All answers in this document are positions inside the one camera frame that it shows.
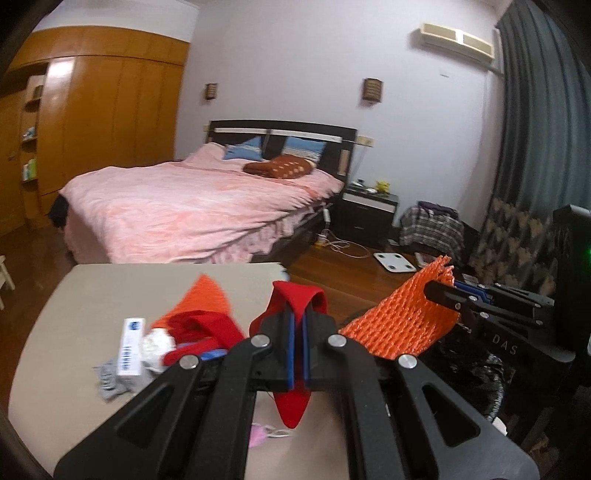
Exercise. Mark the white box with blue print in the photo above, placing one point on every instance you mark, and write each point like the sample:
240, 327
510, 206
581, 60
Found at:
131, 350

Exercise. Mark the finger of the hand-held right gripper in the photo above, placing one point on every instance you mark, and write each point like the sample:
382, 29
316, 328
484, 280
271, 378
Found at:
445, 295
471, 291

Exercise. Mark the grey curtain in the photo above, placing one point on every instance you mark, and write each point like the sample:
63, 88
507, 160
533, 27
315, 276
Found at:
531, 115

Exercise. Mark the yellow plush toy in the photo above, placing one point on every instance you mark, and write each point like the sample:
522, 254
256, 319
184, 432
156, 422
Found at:
383, 187

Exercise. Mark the pale blue cloth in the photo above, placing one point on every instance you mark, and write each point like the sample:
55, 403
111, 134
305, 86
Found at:
284, 274

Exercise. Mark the small wall lamp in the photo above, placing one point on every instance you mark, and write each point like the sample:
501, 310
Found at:
211, 91
372, 90

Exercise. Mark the white air conditioner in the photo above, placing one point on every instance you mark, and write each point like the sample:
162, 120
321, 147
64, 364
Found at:
455, 41

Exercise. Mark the black cloth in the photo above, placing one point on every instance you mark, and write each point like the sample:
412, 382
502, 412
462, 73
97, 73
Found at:
60, 212

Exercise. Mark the pink face mask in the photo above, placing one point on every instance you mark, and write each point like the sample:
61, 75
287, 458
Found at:
256, 436

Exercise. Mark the brown dotted pillow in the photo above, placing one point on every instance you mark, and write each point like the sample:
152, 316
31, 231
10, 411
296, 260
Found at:
281, 167

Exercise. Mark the grey cloth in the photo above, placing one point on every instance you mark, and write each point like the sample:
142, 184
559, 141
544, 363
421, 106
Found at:
108, 383

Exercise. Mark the bed with pink cover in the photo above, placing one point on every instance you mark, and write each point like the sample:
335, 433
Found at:
184, 203

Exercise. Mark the white bed remote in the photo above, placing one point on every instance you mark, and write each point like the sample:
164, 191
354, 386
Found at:
326, 217

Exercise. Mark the dark bed frame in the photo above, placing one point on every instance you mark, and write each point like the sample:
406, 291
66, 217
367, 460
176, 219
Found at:
304, 230

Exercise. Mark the patterned armchair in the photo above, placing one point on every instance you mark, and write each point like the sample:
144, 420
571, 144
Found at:
517, 244

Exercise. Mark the dark nightstand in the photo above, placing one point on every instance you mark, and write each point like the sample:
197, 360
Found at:
364, 217

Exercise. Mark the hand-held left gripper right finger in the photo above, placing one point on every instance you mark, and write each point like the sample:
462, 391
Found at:
305, 355

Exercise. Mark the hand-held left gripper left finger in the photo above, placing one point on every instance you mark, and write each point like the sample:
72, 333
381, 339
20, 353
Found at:
290, 355

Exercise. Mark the small blue plastic item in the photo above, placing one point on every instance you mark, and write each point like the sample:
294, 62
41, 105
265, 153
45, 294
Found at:
213, 355

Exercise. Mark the white bathroom scale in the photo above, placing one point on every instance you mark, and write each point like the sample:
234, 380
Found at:
394, 262

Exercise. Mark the plaid clothes pile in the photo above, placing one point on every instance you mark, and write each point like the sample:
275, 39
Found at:
431, 230

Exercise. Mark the black trash bin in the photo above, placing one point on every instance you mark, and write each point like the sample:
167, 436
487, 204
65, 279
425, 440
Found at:
480, 383

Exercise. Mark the red cloth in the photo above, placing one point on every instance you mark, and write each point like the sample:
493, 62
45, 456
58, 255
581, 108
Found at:
295, 295
203, 325

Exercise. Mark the wooden wardrobe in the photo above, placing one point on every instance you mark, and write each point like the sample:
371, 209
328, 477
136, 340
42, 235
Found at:
115, 115

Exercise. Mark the dark wooden headboard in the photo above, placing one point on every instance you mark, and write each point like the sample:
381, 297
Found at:
272, 138

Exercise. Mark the blue patterned pillow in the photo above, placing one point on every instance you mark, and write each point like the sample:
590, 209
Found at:
302, 150
242, 150

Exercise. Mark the white tissue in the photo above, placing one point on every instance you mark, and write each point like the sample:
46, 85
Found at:
157, 344

